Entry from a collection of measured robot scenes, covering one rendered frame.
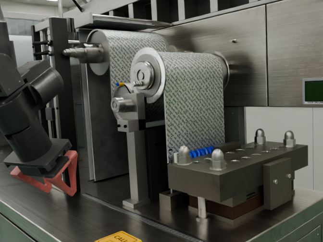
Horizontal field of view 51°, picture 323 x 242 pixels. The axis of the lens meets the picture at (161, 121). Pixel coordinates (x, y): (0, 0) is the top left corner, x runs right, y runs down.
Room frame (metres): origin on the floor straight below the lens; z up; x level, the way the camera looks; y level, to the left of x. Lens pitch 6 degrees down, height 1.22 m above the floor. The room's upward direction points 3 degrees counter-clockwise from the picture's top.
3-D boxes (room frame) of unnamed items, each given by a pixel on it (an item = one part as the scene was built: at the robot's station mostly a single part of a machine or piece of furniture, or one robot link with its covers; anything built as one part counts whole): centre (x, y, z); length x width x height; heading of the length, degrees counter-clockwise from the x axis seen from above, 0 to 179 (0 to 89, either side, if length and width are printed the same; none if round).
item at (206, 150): (0.94, -0.12, 1.03); 0.21 x 0.04 x 0.03; 131
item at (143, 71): (0.91, 0.04, 1.25); 0.07 x 0.02 x 0.07; 41
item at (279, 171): (0.83, -0.28, 0.97); 0.10 x 0.03 x 0.11; 131
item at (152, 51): (0.92, 0.03, 1.25); 0.15 x 0.01 x 0.15; 41
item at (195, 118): (0.95, -0.10, 1.11); 0.23 x 0.01 x 0.18; 131
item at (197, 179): (0.89, -0.21, 1.00); 0.40 x 0.16 x 0.06; 131
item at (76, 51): (1.05, 0.26, 1.34); 0.06 x 0.03 x 0.03; 131
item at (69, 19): (1.53, 0.42, 1.50); 0.14 x 0.14 x 0.06
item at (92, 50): (1.09, 0.21, 1.34); 0.06 x 0.06 x 0.06; 41
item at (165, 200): (0.95, -0.10, 0.92); 0.28 x 0.04 x 0.04; 131
